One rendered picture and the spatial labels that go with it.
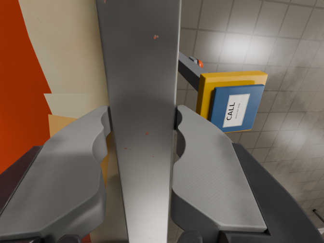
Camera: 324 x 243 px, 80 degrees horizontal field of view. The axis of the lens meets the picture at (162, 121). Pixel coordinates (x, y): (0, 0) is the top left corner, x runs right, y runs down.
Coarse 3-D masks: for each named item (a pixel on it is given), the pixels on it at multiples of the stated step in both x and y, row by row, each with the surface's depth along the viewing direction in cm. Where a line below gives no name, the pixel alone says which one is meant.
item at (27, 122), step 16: (0, 96) 14; (16, 96) 14; (32, 96) 14; (0, 112) 15; (16, 112) 15; (32, 112) 15; (48, 112) 15; (0, 128) 15; (16, 128) 15; (32, 128) 16; (48, 128) 16; (0, 144) 16; (16, 144) 16; (32, 144) 16; (0, 160) 17; (16, 160) 17
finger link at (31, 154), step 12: (24, 156) 8; (36, 156) 8; (12, 168) 7; (24, 168) 7; (0, 180) 7; (12, 180) 7; (0, 192) 6; (12, 192) 6; (0, 204) 6; (12, 240) 5; (24, 240) 5; (36, 240) 5
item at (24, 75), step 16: (0, 0) 11; (16, 0) 11; (0, 16) 11; (16, 16) 11; (0, 32) 12; (16, 32) 12; (0, 48) 12; (16, 48) 12; (32, 48) 12; (0, 64) 13; (16, 64) 13; (32, 64) 13; (0, 80) 13; (16, 80) 13; (32, 80) 14
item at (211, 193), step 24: (192, 120) 10; (192, 144) 8; (216, 144) 8; (192, 168) 7; (216, 168) 7; (240, 168) 7; (192, 192) 6; (216, 192) 6; (240, 192) 6; (192, 216) 6; (216, 216) 6; (240, 216) 6; (216, 240) 6
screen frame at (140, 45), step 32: (96, 0) 8; (128, 0) 8; (160, 0) 8; (128, 32) 9; (160, 32) 9; (128, 64) 10; (160, 64) 10; (128, 96) 11; (160, 96) 11; (128, 128) 12; (160, 128) 12; (128, 160) 13; (160, 160) 13; (128, 192) 15; (160, 192) 15; (128, 224) 17; (160, 224) 17
